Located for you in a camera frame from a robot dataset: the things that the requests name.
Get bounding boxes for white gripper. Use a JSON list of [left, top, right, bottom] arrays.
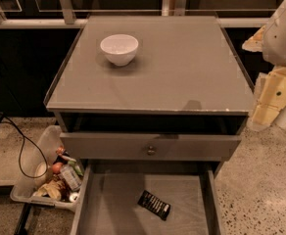
[[242, 25, 286, 126]]

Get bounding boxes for black rxbar chocolate wrapper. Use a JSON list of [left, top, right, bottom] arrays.
[[137, 190, 171, 221]]

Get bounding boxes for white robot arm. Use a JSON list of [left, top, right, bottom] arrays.
[[242, 0, 286, 131]]

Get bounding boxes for round metal drawer knob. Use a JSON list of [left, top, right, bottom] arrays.
[[147, 146, 156, 156]]

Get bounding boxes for grey drawer cabinet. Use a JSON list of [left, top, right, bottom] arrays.
[[43, 15, 256, 178]]

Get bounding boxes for grey top drawer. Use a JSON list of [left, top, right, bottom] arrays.
[[61, 132, 241, 162]]

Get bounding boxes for open grey middle drawer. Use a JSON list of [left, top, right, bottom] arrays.
[[70, 162, 225, 235]]

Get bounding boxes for white ceramic bowl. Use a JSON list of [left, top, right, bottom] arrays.
[[100, 34, 139, 67]]

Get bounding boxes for green snack packet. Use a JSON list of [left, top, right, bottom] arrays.
[[68, 161, 83, 176]]

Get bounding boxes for orange capped bottle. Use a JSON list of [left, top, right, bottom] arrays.
[[56, 146, 75, 164]]

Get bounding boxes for clear plastic bottle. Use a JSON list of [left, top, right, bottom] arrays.
[[60, 164, 81, 191]]

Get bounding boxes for red apple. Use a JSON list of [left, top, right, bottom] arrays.
[[52, 163, 64, 174]]

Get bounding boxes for clear plastic bin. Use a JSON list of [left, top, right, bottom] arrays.
[[11, 125, 80, 212]]

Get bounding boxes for crumpled yellow snack bag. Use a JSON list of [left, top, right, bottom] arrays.
[[33, 180, 66, 201]]

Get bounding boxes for white cup in bin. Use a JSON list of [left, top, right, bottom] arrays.
[[34, 163, 48, 187]]

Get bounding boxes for metal window rail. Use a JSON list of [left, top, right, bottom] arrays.
[[0, 0, 273, 28]]

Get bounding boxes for black cable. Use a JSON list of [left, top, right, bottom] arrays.
[[0, 105, 49, 179]]

